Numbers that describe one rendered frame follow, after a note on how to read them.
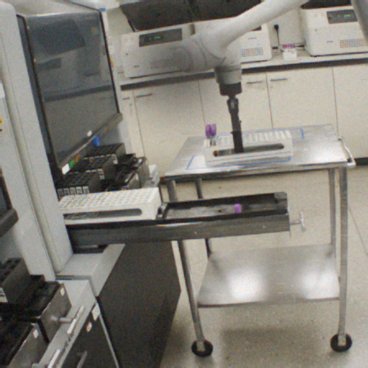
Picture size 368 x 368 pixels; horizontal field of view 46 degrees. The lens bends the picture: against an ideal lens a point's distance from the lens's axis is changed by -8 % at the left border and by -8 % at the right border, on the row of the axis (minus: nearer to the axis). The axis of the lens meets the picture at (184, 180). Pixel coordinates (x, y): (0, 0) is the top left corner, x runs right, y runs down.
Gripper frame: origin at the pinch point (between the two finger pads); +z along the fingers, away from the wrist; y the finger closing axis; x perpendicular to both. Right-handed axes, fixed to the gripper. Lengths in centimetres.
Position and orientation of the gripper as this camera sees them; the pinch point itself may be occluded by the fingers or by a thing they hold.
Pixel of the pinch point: (238, 141)
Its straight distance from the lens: 156.3
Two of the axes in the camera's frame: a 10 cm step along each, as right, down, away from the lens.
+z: 1.6, 9.2, 3.5
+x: -9.8, 1.1, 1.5
